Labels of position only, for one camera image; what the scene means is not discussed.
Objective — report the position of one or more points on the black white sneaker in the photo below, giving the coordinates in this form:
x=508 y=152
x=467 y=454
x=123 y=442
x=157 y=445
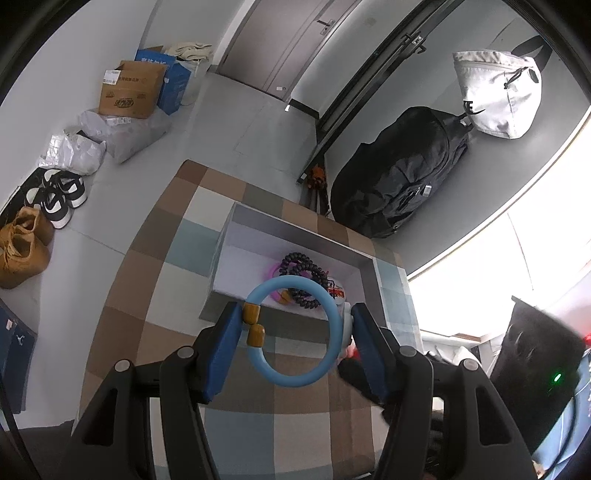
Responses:
x=55 y=212
x=69 y=187

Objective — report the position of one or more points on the cream cloth bag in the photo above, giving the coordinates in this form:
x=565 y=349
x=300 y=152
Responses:
x=191 y=50

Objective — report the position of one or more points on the dark blue bag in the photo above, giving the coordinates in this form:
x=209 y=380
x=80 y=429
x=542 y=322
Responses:
x=16 y=360

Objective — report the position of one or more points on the black backpack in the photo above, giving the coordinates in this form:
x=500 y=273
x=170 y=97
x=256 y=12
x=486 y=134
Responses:
x=397 y=175

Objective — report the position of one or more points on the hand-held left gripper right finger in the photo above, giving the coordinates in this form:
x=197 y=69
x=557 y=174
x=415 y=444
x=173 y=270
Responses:
x=371 y=355

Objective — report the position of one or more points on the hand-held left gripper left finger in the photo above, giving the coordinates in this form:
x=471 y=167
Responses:
x=224 y=350

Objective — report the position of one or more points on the checkered tablecloth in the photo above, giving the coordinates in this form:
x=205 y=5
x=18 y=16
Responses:
x=184 y=286

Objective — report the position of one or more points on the black tripod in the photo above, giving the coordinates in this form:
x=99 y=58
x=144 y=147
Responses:
x=316 y=189

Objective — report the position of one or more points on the pink toy charm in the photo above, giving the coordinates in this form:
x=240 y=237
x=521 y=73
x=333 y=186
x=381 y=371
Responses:
x=352 y=351

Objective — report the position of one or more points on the brown boot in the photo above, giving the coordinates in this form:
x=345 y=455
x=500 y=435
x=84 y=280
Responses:
x=32 y=221
x=21 y=261

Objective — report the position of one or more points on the brown cardboard box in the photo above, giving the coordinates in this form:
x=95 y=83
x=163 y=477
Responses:
x=129 y=97

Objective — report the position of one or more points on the grey plastic bag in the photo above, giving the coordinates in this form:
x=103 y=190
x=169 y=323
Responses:
x=124 y=136

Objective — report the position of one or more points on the blue cardboard box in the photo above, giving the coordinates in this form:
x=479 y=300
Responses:
x=173 y=90

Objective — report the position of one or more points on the black sliding door frame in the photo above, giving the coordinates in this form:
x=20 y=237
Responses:
x=369 y=69

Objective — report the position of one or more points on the grey door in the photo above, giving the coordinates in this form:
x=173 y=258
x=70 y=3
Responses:
x=268 y=46

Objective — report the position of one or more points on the white plastic bag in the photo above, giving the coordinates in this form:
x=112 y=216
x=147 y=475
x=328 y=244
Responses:
x=78 y=154

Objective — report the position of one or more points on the white shoulder bag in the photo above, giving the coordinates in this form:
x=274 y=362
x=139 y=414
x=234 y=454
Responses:
x=498 y=92

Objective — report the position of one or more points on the grey cardboard storage box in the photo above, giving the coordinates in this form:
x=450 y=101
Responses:
x=249 y=258

